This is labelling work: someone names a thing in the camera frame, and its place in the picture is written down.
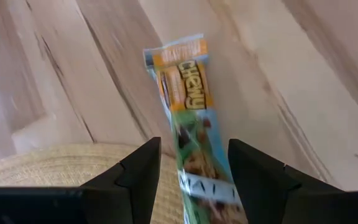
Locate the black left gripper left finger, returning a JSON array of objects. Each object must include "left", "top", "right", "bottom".
[{"left": 0, "top": 136, "right": 162, "bottom": 224}]

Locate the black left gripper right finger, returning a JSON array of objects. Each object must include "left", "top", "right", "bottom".
[{"left": 227, "top": 139, "right": 358, "bottom": 224}]

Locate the orange chewy granola bar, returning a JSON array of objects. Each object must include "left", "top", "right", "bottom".
[{"left": 143, "top": 33, "right": 250, "bottom": 224}]

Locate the round woven straw placemat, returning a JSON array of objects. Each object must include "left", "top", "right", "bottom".
[{"left": 0, "top": 142, "right": 186, "bottom": 224}]

